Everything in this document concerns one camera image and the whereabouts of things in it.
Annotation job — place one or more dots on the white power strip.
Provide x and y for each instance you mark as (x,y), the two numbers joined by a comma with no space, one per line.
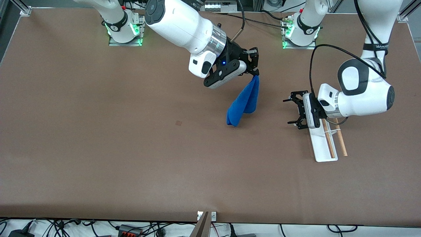
(217,6)

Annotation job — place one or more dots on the black orange power strip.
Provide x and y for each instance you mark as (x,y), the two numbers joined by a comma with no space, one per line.
(130,231)

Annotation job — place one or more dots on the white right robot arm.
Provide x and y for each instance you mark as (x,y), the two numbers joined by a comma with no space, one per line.
(181,23)

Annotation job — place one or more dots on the white towel rack base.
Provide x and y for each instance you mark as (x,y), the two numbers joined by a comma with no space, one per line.
(320,144)

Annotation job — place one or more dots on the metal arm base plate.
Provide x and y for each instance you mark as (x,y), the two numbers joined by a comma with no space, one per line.
(310,47)
(131,43)

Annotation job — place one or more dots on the blue microfibre towel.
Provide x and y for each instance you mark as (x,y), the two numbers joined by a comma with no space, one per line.
(243,102)

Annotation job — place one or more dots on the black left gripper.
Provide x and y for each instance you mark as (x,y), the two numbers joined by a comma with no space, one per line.
(300,104)

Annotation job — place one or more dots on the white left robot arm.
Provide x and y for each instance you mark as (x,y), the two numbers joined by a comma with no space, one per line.
(361,98)

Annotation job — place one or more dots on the wooden rack rod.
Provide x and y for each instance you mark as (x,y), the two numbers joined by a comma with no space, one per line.
(330,141)
(341,141)

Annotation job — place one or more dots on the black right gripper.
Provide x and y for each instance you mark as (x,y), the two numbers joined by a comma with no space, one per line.
(235,53)

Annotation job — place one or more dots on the aluminium frame corner profile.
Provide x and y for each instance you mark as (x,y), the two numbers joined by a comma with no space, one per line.
(403,17)
(25,11)

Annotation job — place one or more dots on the black power adapter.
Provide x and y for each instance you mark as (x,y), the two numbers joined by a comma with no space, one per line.
(21,233)

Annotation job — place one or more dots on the small metal bracket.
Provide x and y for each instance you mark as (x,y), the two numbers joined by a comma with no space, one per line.
(213,216)

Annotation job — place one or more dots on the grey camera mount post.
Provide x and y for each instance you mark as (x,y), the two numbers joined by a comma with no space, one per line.
(202,228)

